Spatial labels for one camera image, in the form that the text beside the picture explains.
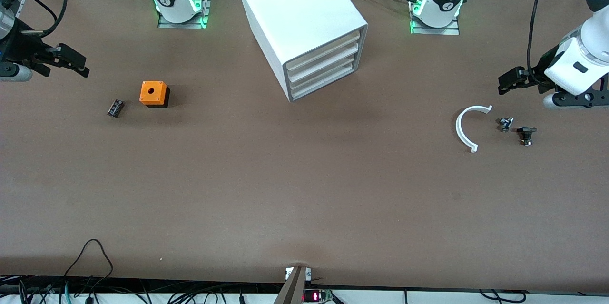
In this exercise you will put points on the black button holder part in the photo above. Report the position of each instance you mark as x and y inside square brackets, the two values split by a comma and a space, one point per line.
[526, 135]

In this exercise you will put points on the small black terminal block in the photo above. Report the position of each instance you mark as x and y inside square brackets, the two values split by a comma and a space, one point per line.
[115, 108]

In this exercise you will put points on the device with red display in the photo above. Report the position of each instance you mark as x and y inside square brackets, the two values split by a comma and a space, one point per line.
[316, 295]

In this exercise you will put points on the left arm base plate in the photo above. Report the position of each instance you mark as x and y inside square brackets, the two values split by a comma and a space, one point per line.
[435, 30]

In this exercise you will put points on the white drawer cabinet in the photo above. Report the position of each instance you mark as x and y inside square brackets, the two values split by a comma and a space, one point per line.
[295, 9]

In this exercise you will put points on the white curved plastic arc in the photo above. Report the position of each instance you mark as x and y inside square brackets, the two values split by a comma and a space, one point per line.
[459, 128]

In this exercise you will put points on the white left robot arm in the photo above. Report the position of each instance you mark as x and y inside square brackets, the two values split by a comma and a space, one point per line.
[442, 9]

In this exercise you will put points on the small metal contact part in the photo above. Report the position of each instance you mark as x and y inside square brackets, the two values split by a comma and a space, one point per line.
[505, 124]

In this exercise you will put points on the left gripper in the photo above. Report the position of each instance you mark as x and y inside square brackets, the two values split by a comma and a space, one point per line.
[542, 75]

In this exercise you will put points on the white drawer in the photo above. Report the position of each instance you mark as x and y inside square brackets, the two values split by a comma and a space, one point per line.
[326, 74]
[323, 49]
[326, 62]

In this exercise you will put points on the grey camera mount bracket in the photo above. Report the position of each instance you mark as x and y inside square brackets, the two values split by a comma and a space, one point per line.
[295, 287]

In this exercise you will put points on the orange box with hole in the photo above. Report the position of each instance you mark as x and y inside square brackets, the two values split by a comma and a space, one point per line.
[153, 92]

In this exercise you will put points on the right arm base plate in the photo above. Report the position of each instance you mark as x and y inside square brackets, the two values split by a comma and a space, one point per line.
[183, 22]

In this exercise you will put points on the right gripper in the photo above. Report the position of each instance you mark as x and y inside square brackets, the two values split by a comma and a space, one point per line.
[20, 47]

